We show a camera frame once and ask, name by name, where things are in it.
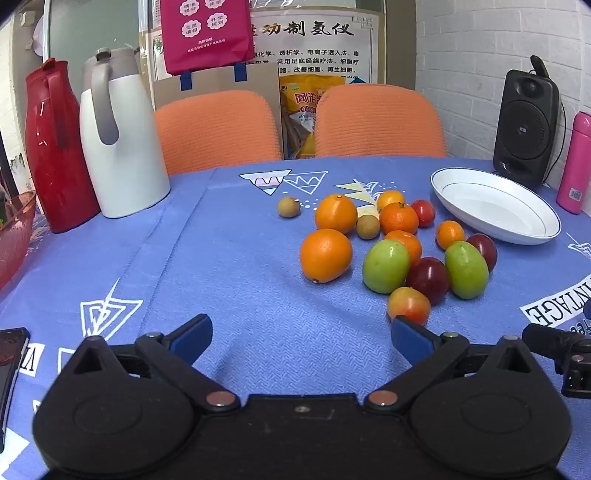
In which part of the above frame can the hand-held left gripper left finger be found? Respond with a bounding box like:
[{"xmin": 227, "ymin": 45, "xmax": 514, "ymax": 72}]
[{"xmin": 55, "ymin": 314, "xmax": 242, "ymax": 414}]

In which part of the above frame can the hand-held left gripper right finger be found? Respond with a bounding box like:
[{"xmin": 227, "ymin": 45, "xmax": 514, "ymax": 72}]
[{"xmin": 364, "ymin": 316, "xmax": 548, "ymax": 414}]

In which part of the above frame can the red and yellow plum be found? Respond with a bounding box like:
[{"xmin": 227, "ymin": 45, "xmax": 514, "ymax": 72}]
[{"xmin": 387, "ymin": 287, "xmax": 432, "ymax": 327}]

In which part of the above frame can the dark red plum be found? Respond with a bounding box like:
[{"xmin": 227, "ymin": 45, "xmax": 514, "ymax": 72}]
[
  {"xmin": 405, "ymin": 257, "xmax": 450, "ymax": 306},
  {"xmin": 465, "ymin": 233, "xmax": 498, "ymax": 273}
]

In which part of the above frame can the round green apple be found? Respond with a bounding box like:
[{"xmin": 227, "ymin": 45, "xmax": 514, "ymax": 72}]
[{"xmin": 362, "ymin": 239, "xmax": 411, "ymax": 295}]

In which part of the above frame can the elongated green apple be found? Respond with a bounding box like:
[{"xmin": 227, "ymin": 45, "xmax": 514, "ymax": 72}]
[{"xmin": 444, "ymin": 241, "xmax": 489, "ymax": 300}]

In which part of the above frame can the deep orange mandarin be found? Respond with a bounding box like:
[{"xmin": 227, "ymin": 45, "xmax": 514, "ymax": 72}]
[
  {"xmin": 379, "ymin": 202, "xmax": 419, "ymax": 234},
  {"xmin": 384, "ymin": 230, "xmax": 423, "ymax": 266}
]

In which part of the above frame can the small orange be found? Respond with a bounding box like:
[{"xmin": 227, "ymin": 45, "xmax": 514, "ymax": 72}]
[{"xmin": 436, "ymin": 220, "xmax": 465, "ymax": 250}]

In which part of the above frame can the large orange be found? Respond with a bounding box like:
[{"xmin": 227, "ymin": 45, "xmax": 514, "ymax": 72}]
[
  {"xmin": 315, "ymin": 194, "xmax": 358, "ymax": 234},
  {"xmin": 300, "ymin": 228, "xmax": 354, "ymax": 284}
]

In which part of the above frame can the bright red plum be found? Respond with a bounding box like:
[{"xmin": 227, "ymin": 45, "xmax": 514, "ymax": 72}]
[{"xmin": 410, "ymin": 199, "xmax": 437, "ymax": 228}]

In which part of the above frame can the white oval plate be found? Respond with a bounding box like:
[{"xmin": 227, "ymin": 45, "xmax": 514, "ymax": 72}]
[{"xmin": 430, "ymin": 167, "xmax": 563, "ymax": 245}]

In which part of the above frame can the small yellow-orange kumquat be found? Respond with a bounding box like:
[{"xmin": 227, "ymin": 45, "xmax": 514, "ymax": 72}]
[{"xmin": 376, "ymin": 189, "xmax": 406, "ymax": 212}]

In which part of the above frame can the blue printed tablecloth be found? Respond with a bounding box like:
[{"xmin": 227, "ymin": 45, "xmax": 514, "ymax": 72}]
[{"xmin": 0, "ymin": 156, "xmax": 591, "ymax": 480}]

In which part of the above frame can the pink bottle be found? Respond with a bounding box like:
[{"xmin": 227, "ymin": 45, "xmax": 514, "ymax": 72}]
[{"xmin": 555, "ymin": 111, "xmax": 591, "ymax": 215}]

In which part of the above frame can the black phone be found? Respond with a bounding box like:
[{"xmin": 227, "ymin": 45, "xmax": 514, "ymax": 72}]
[{"xmin": 0, "ymin": 328, "xmax": 31, "ymax": 455}]

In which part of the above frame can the white thermos jug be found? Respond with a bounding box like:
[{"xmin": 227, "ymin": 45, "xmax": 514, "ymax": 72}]
[{"xmin": 79, "ymin": 47, "xmax": 172, "ymax": 219}]

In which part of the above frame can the black speaker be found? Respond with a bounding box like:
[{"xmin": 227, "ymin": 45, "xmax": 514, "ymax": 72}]
[{"xmin": 492, "ymin": 55, "xmax": 561, "ymax": 189}]

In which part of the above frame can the red plastic basket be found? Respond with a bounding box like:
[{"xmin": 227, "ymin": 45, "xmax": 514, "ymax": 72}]
[{"xmin": 0, "ymin": 190, "xmax": 38, "ymax": 291}]

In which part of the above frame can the orange chair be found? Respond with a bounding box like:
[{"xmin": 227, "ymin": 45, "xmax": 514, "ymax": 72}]
[
  {"xmin": 154, "ymin": 90, "xmax": 283, "ymax": 176},
  {"xmin": 314, "ymin": 84, "xmax": 448, "ymax": 158}
]

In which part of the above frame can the red thermos jug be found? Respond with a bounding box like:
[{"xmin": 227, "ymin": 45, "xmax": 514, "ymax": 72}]
[{"xmin": 24, "ymin": 58, "xmax": 101, "ymax": 234}]

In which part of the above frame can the yellow snack bag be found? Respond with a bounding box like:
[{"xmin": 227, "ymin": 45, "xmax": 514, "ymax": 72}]
[{"xmin": 279, "ymin": 74, "xmax": 347, "ymax": 160}]

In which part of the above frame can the brown paper bag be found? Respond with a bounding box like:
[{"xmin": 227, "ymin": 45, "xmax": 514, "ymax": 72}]
[{"xmin": 152, "ymin": 61, "xmax": 283, "ymax": 116}]

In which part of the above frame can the magenta tote bag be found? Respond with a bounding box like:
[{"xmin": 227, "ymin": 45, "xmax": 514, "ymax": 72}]
[{"xmin": 159, "ymin": 0, "xmax": 256, "ymax": 77}]

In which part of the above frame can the black speaker cable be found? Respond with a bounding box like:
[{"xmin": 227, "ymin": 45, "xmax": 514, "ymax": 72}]
[{"xmin": 540, "ymin": 99, "xmax": 568, "ymax": 185}]

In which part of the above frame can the wall poster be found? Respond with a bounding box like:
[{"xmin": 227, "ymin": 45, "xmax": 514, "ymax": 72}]
[{"xmin": 140, "ymin": 7, "xmax": 380, "ymax": 88}]

